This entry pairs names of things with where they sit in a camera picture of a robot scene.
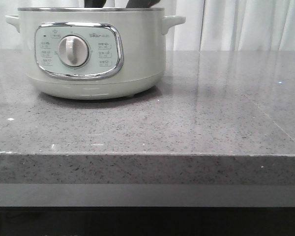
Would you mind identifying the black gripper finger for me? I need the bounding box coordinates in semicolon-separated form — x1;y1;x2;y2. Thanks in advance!
84;0;106;8
126;0;160;8

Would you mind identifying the pale green electric cooking pot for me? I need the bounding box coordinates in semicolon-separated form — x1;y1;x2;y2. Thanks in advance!
5;7;186;100

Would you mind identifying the white curtain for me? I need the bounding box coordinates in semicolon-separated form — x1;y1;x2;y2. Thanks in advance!
0;0;295;51

